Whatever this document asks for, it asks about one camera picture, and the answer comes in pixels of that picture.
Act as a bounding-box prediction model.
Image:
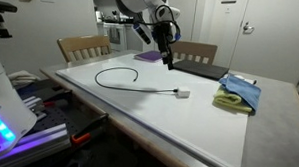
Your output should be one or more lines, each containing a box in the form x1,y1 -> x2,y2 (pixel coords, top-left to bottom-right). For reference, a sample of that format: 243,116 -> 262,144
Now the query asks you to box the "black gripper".
154,23 -> 173,70

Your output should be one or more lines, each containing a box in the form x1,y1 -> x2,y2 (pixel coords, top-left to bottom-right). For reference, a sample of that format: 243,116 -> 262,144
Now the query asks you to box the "black charger cable white adapter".
95,66 -> 191,98

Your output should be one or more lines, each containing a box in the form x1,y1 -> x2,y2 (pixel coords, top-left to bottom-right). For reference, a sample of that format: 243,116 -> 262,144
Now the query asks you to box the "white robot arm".
115,0 -> 181,70

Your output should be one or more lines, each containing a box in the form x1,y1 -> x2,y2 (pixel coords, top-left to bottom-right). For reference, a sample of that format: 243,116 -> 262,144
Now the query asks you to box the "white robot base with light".
0,62 -> 37,156

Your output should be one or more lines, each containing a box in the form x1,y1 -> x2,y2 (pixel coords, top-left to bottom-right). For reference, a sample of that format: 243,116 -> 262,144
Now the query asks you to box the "wooden chair far right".
171,41 -> 218,65

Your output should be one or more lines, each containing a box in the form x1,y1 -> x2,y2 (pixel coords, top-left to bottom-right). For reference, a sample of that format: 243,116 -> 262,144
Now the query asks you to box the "wooden chair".
57,35 -> 112,63
171,41 -> 218,65

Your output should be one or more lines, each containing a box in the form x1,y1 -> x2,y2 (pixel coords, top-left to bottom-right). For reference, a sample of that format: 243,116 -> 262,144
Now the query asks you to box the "purple notebook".
134,50 -> 161,63

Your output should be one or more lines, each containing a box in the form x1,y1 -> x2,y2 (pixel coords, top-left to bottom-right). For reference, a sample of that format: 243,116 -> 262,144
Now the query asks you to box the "white whiteboard mat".
56,54 -> 248,167

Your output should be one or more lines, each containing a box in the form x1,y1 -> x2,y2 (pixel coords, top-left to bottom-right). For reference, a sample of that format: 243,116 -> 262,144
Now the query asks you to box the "yellow-green cloth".
213,86 -> 252,113

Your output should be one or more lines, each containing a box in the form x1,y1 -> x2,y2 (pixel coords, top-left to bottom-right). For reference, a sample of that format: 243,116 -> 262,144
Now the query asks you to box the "blue cloth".
219,75 -> 261,112

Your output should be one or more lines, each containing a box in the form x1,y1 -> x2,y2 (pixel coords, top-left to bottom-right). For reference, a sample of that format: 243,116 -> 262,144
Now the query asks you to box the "wooden chair far left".
57,35 -> 112,63

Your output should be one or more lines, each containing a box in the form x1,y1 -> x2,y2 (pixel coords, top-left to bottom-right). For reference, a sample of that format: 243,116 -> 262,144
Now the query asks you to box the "orange black clamp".
70,114 -> 108,146

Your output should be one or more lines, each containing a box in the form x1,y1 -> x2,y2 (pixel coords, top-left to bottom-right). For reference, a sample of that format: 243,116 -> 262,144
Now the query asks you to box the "white folded cloth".
8,70 -> 41,86

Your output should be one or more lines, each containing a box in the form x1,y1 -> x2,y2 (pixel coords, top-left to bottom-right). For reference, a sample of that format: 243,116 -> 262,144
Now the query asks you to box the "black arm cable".
132,3 -> 183,46

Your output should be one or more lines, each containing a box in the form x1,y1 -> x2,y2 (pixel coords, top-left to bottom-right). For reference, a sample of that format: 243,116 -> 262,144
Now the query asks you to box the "small white charger with cable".
224,73 -> 257,85

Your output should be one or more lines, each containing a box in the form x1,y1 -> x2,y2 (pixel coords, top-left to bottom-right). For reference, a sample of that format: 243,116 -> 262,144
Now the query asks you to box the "silver aluminium rail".
0,94 -> 73,167

